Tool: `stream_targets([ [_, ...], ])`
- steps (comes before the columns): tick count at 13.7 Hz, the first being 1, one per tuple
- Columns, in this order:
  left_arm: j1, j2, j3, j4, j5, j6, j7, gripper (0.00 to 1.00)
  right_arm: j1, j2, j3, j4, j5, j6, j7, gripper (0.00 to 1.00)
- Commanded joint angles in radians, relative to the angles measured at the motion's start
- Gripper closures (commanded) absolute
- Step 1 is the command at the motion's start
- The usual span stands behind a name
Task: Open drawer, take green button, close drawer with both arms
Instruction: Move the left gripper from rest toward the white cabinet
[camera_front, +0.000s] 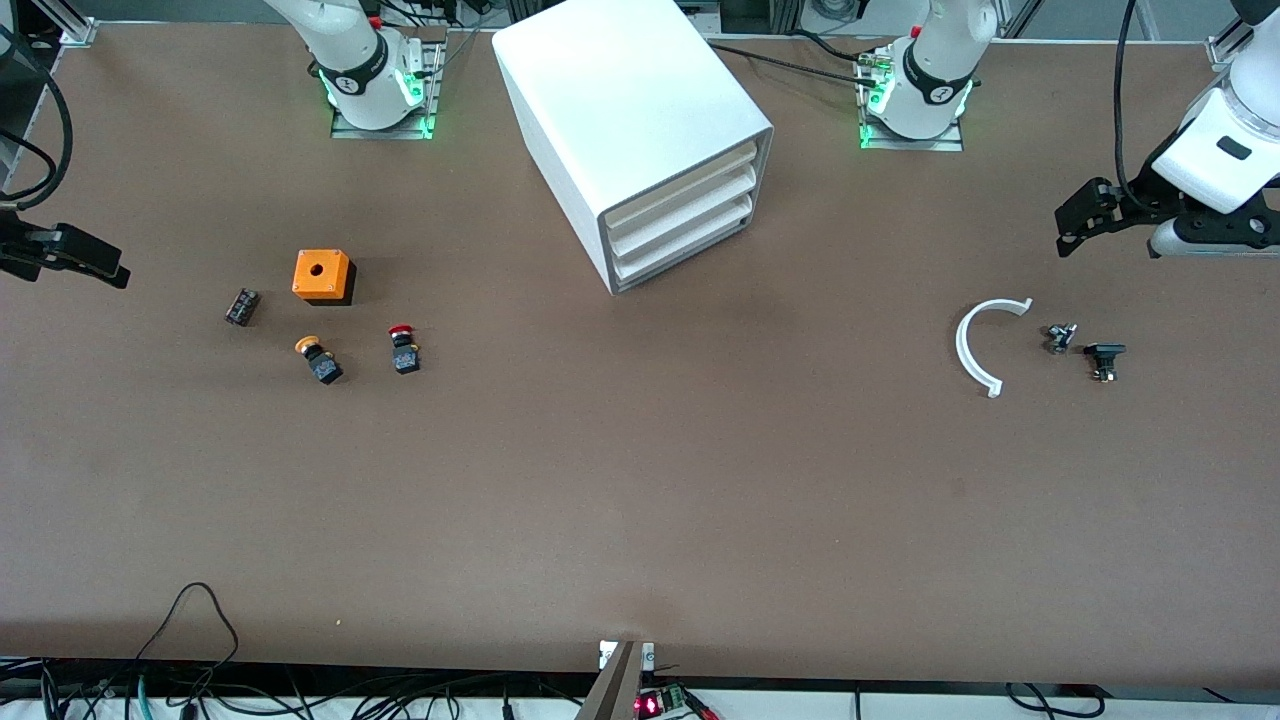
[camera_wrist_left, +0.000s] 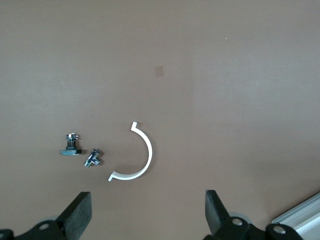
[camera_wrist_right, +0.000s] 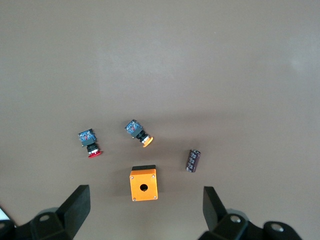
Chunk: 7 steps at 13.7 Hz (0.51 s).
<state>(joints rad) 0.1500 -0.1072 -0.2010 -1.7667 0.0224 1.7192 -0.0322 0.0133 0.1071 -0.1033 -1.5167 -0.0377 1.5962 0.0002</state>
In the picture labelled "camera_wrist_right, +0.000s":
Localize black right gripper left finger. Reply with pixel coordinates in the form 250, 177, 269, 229
15, 184, 91, 240

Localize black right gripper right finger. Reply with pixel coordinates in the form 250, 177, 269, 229
198, 186, 301, 240

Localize red-capped push button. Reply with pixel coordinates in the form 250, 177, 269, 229
77, 128, 104, 159

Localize yellow-capped push button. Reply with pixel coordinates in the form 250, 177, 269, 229
124, 119, 155, 149

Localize small dark brown block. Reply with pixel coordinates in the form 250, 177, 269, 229
185, 149, 202, 173

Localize orange button enclosure box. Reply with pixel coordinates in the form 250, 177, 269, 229
129, 164, 159, 202

